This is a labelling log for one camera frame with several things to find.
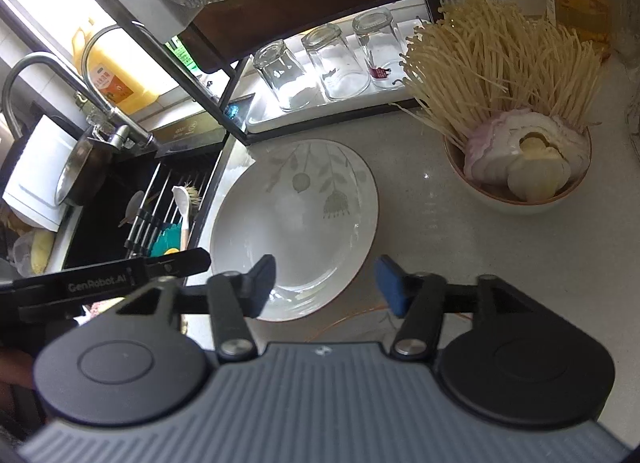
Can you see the sliced purple onion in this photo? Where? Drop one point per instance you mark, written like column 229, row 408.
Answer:
column 492, row 153

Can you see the steel roll-up sink rack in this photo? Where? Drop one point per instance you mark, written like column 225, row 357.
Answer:
column 160, row 203

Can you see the black sink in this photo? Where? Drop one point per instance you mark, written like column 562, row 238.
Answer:
column 100, row 223

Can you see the person's left hand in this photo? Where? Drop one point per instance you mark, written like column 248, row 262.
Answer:
column 15, row 368

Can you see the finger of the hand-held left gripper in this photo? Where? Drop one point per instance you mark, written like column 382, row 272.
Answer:
column 180, row 262

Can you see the teal scrubber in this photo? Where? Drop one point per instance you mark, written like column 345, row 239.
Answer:
column 167, row 240

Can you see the yellow oil bottle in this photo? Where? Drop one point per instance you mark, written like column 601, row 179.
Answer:
column 117, row 83

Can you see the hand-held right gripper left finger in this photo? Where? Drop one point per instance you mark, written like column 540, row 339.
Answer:
column 262, row 288

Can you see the steel pan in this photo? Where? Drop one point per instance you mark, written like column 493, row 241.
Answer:
column 80, row 173

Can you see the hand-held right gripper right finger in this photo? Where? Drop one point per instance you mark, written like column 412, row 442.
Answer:
column 392, row 288

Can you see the white cutting board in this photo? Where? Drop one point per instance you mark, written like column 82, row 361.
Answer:
column 40, row 168

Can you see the steel faucet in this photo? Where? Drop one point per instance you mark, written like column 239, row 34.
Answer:
column 45, row 65

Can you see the white dish brush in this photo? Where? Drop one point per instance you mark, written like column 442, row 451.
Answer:
column 185, row 203

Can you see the white drain tray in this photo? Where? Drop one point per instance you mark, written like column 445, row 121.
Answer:
column 262, row 113

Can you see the clear glass with red label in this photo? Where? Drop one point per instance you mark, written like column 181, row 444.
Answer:
column 380, row 48

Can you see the clear drinking glass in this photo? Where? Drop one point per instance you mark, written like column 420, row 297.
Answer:
column 285, row 78
column 335, row 63

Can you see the white bowl with brown rim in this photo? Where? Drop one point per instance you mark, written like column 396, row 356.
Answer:
column 480, row 193

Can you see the white floral plate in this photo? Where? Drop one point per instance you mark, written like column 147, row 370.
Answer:
column 300, row 223

